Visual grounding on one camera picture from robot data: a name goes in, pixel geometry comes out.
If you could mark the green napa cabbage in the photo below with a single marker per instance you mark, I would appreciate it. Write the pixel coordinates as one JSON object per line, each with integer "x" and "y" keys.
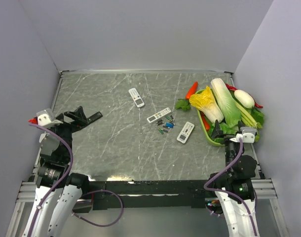
{"x": 226, "y": 102}

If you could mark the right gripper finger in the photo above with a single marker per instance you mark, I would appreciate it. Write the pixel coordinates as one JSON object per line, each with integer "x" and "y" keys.
{"x": 217, "y": 132}
{"x": 220, "y": 140}

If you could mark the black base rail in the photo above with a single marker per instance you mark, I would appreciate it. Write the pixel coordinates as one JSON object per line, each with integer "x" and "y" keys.
{"x": 169, "y": 193}

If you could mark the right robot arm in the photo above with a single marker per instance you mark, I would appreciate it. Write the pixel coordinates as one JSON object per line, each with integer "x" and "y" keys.
{"x": 233, "y": 185}

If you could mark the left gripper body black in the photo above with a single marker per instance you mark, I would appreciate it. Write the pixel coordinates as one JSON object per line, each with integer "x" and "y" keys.
{"x": 63, "y": 130}

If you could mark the white remote far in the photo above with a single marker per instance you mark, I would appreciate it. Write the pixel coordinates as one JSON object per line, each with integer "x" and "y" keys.
{"x": 136, "y": 97}

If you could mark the black remote control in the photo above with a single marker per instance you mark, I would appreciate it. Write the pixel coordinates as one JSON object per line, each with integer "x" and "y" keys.
{"x": 94, "y": 117}

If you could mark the green lettuce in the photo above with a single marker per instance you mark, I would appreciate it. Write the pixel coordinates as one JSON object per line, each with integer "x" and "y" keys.
{"x": 225, "y": 128}

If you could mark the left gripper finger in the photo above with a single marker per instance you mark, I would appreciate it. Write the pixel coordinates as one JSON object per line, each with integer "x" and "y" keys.
{"x": 79, "y": 126}
{"x": 77, "y": 115}

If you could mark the orange carrot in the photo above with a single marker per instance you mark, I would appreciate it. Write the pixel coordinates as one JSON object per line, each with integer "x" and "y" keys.
{"x": 191, "y": 91}

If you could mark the celery stalks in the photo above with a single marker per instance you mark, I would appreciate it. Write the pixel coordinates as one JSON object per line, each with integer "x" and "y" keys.
{"x": 247, "y": 118}

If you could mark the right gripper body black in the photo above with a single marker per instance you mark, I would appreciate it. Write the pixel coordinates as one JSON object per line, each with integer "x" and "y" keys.
{"x": 228, "y": 143}

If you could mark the blue battery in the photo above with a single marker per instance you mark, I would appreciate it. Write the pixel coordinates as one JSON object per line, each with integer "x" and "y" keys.
{"x": 169, "y": 124}

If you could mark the white remote middle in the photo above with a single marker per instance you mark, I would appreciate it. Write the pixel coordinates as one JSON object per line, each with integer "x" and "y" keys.
{"x": 159, "y": 115}

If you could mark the green leaf by carrot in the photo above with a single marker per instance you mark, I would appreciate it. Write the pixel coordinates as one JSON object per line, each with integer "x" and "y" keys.
{"x": 182, "y": 104}

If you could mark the white remote with blue button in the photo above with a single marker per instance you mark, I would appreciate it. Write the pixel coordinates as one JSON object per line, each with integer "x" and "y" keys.
{"x": 185, "y": 132}

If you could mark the white eggplant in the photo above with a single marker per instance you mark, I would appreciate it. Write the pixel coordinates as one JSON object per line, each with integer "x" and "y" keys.
{"x": 244, "y": 98}

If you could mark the red pepper in tray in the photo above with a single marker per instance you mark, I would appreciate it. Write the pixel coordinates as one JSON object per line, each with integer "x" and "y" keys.
{"x": 205, "y": 123}

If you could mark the black battery left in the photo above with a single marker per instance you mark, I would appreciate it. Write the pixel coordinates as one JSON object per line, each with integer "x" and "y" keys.
{"x": 160, "y": 121}

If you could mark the green plastic tray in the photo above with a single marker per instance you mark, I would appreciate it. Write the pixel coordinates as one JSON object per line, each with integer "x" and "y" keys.
{"x": 212, "y": 142}

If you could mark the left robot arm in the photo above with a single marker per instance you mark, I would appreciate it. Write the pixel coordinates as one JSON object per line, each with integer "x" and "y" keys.
{"x": 57, "y": 189}

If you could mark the yellow napa cabbage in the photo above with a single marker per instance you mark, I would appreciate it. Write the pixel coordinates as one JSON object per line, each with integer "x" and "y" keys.
{"x": 206, "y": 103}

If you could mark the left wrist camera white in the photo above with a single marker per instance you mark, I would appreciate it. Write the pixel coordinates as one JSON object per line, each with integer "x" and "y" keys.
{"x": 46, "y": 119}

